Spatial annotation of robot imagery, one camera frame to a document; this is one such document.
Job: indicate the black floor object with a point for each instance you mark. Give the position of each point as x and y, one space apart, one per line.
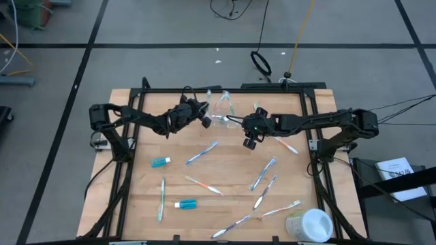
4 117

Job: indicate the black side cart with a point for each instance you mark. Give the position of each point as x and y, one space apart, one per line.
374 211

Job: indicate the blue grey floor base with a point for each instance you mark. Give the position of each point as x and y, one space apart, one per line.
17 81

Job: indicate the green bin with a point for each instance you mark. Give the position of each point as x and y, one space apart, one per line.
29 13

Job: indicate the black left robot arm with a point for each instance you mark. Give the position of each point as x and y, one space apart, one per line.
136 117

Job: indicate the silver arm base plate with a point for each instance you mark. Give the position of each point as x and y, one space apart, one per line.
313 144
98 143

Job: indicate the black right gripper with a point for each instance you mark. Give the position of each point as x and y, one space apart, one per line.
255 127

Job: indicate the small blue mouthwash bottle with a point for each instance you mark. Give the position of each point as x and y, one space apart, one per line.
160 162
223 118
186 204

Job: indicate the black ball knob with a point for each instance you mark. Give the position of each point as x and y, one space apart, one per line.
287 74

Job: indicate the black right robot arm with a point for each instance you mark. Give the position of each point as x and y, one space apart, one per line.
323 120

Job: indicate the orange white toothbrush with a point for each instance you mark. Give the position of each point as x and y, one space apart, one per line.
279 210

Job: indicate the white printed booklet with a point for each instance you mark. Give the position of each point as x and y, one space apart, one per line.
395 170

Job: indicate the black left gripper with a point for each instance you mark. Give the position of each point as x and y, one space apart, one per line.
182 117

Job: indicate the white lidded wipes canister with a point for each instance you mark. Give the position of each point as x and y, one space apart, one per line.
313 226

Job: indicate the clear plastic holder box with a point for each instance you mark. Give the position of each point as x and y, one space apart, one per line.
218 125

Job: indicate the green blue toothbrush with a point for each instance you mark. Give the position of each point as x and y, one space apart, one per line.
161 199

